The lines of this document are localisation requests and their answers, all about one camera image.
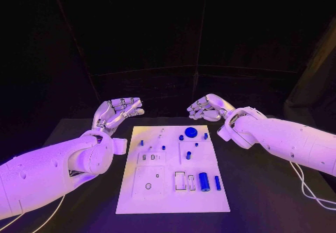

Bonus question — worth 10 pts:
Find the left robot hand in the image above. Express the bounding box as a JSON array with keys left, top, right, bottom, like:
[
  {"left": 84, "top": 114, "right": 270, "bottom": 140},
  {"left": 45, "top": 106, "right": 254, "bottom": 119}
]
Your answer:
[{"left": 91, "top": 97, "right": 146, "bottom": 133}]

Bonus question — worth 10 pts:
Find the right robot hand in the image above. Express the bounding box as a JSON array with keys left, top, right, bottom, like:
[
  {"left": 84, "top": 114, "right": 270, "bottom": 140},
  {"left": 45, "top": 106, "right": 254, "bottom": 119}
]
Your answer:
[{"left": 186, "top": 93, "right": 237, "bottom": 122}]

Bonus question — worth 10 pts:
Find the white task board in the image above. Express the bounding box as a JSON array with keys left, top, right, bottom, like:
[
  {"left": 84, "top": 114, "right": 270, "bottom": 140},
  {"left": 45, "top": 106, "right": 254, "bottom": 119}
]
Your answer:
[{"left": 116, "top": 125, "right": 231, "bottom": 215}]

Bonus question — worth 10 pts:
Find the blue gear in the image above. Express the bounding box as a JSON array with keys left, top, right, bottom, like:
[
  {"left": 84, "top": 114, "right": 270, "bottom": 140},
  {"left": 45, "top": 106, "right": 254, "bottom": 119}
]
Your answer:
[{"left": 185, "top": 127, "right": 199, "bottom": 138}]

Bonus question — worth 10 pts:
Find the large blue cylinder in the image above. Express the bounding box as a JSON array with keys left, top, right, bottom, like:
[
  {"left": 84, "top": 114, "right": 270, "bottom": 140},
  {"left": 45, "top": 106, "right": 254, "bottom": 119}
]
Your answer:
[{"left": 198, "top": 172, "right": 212, "bottom": 192}]

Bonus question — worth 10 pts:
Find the white cable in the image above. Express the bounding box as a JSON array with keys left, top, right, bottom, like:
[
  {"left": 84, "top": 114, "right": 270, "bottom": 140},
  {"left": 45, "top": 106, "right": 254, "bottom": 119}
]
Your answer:
[
  {"left": 31, "top": 194, "right": 67, "bottom": 233},
  {"left": 293, "top": 162, "right": 336, "bottom": 211},
  {"left": 0, "top": 213, "right": 25, "bottom": 233},
  {"left": 289, "top": 161, "right": 336, "bottom": 205}
]

